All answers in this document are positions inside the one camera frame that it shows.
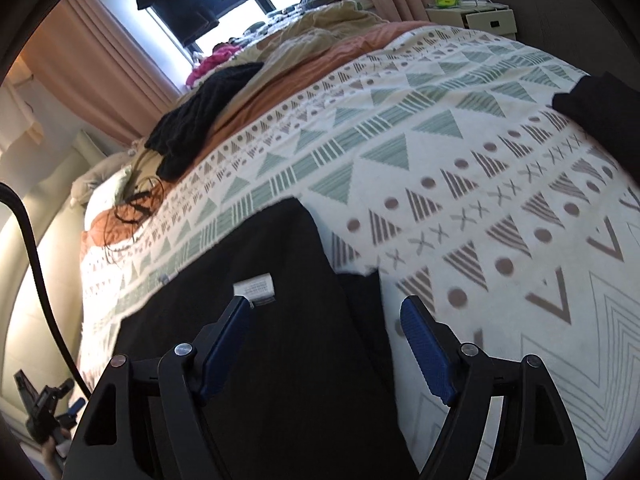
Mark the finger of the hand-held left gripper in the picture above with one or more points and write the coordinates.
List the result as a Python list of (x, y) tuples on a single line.
[(75, 407)]

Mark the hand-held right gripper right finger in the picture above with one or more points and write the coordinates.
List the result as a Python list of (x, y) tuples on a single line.
[(427, 345)]

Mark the black button-up shirt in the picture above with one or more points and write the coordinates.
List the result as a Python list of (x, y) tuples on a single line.
[(290, 360)]

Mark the pink cloth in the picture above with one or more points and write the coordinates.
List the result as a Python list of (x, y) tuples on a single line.
[(215, 62)]

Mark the folded black garment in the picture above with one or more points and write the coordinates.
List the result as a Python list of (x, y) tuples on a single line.
[(605, 110)]

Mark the beige duvet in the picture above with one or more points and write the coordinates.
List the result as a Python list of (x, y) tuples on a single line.
[(315, 27)]

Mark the person's left hand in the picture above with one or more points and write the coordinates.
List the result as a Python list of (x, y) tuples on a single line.
[(52, 457)]

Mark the beige padded headboard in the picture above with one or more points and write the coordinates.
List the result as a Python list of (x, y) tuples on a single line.
[(30, 240)]

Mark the black knit garment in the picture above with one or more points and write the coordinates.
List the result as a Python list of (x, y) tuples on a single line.
[(200, 110)]

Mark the salmon bed sheet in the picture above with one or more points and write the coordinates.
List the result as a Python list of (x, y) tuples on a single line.
[(300, 75)]

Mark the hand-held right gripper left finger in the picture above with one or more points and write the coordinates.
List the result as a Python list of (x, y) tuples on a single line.
[(215, 355)]

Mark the white nightstand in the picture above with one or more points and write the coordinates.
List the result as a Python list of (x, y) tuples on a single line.
[(480, 17)]

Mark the patterned bed blanket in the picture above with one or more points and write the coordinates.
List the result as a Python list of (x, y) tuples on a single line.
[(450, 135)]

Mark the white pillow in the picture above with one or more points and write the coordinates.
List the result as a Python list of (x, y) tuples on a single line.
[(100, 185)]

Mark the white hanging garment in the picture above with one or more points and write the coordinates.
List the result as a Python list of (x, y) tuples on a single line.
[(20, 120)]

